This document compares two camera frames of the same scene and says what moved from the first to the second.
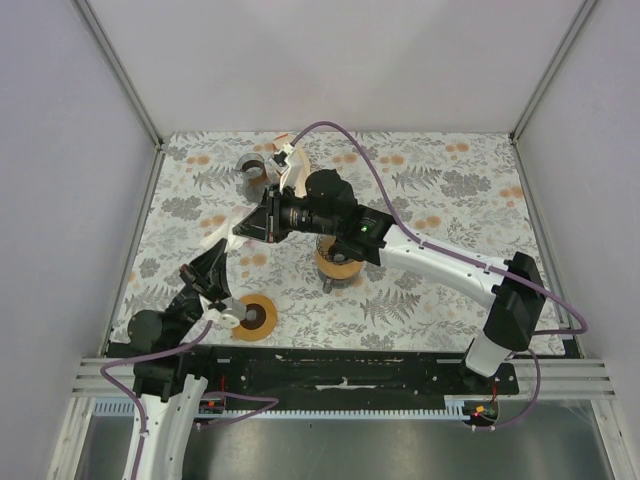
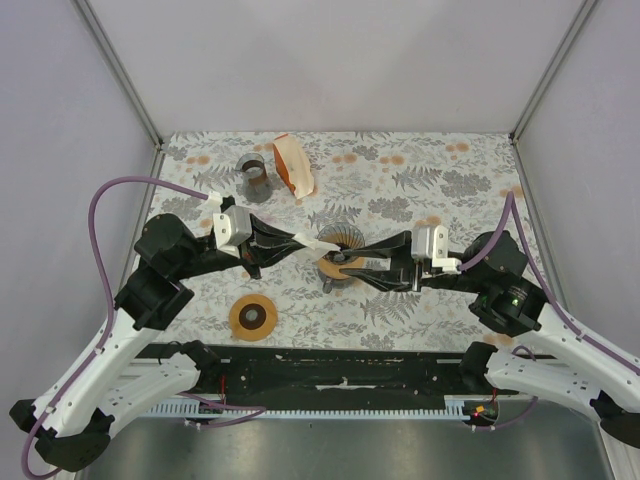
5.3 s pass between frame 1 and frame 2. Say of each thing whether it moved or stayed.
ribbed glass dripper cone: stayed
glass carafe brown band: stayed
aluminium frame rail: stayed
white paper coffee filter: moved
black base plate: stayed
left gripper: moved
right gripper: moved
